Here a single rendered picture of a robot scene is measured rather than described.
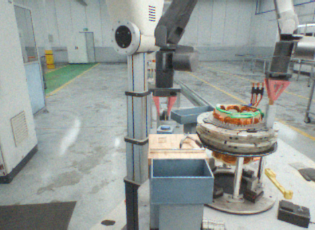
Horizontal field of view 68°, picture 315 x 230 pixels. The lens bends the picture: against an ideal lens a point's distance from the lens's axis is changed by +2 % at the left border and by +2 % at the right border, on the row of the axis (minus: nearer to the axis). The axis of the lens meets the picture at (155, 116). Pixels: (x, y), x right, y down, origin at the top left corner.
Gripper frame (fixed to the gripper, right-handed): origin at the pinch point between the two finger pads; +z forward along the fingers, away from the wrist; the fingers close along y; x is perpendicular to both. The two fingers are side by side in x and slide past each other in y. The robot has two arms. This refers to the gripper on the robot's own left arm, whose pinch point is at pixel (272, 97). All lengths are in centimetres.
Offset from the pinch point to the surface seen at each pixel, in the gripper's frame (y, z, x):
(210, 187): -34.6, 21.6, 21.5
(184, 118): 18.8, 17.5, 31.8
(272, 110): -1.1, 4.9, -0.6
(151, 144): -17.5, 19.0, 41.4
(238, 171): -7.6, 28.6, 8.4
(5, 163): 95, 108, 208
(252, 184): -2.8, 35.5, 1.0
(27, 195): 82, 130, 173
